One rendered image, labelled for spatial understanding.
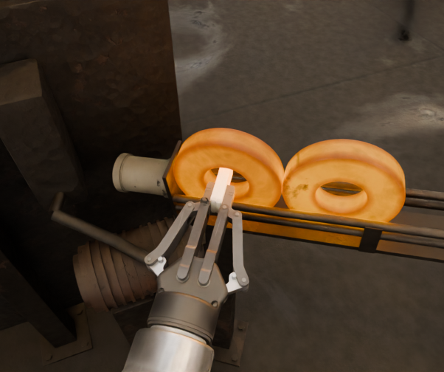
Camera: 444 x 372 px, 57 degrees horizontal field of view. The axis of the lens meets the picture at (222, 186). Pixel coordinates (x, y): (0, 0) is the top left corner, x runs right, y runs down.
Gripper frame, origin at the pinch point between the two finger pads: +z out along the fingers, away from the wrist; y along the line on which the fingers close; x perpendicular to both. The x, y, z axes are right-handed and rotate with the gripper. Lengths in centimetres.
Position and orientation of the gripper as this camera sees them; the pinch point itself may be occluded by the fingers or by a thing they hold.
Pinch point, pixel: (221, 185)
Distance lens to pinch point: 55.2
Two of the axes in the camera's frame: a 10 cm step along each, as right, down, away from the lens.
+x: -0.2, -5.6, -8.3
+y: 9.7, 1.9, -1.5
